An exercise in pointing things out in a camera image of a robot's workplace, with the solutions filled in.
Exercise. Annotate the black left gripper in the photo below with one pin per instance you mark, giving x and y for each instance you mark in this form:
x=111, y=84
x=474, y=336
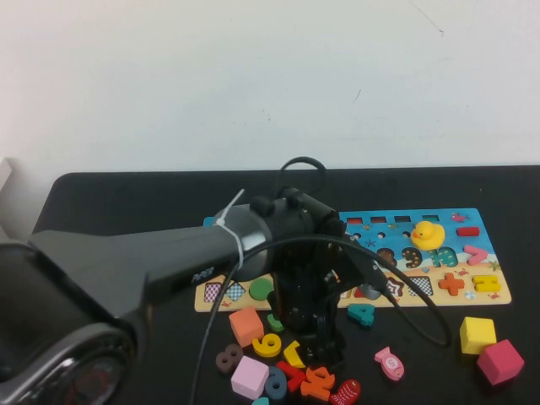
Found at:
x=304, y=291

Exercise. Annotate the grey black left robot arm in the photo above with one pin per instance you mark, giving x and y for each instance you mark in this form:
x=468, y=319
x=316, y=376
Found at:
x=126, y=253

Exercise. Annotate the orange number ten piece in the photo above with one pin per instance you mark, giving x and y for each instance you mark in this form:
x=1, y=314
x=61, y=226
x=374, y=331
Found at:
x=317, y=381

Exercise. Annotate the red number seven piece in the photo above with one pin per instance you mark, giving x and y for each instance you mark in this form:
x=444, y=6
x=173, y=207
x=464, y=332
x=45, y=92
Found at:
x=295, y=373

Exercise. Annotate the teal number four piece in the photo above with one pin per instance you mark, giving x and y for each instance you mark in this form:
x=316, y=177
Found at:
x=362, y=314

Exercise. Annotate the green number three piece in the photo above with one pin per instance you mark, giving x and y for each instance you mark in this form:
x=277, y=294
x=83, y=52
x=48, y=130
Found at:
x=273, y=324

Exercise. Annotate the red fish piece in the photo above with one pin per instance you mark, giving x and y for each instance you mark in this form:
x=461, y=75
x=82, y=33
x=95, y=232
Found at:
x=347, y=392

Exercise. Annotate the yellow number six piece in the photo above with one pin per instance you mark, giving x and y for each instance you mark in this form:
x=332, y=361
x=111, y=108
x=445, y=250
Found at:
x=268, y=343

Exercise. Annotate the red triangle piece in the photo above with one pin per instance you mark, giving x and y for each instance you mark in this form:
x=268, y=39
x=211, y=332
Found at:
x=358, y=294

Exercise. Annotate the grey-blue number nine piece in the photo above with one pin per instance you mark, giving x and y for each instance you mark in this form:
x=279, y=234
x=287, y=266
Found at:
x=276, y=384

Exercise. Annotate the pink fish piece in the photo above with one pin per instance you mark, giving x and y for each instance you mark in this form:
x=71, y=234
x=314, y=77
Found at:
x=390, y=363

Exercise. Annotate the green circle piece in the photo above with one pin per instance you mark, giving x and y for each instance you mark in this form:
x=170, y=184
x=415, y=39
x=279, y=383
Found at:
x=260, y=289

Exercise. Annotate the teal number two piece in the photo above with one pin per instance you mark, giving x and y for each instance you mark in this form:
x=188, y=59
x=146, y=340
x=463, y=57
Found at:
x=261, y=401

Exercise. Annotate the brown number eight piece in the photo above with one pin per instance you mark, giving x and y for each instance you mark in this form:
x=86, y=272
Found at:
x=230, y=358

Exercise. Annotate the colourful wooden number puzzle board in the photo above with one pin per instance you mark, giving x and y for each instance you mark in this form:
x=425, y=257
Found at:
x=426, y=300

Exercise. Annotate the orange plus sign piece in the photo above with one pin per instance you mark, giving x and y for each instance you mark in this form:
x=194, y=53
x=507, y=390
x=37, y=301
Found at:
x=451, y=284

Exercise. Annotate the yellow equals sign piece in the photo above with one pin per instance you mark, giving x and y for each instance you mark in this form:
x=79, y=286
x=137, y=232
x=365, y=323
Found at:
x=486, y=283

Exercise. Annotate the pink greater-than sign piece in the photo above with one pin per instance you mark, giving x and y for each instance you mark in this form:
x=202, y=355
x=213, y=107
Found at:
x=476, y=254

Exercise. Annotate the red minus sign piece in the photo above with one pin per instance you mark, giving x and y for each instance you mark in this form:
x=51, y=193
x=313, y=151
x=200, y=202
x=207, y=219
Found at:
x=468, y=231

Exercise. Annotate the orange cube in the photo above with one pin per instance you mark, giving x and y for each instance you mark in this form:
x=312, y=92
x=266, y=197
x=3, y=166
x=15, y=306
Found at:
x=246, y=325

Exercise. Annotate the light pink cube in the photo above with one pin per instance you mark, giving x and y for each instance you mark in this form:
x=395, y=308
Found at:
x=250, y=376

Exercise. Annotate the white zip tie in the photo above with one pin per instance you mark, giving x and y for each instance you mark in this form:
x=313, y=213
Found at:
x=230, y=230

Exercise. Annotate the yellow rubber duck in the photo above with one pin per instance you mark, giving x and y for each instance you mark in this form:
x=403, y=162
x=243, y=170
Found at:
x=428, y=236

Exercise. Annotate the yellow cube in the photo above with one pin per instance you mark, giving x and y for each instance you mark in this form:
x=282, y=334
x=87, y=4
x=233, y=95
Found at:
x=477, y=335

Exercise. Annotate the magenta cube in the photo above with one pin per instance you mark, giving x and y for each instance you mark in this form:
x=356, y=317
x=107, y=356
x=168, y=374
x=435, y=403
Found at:
x=500, y=363

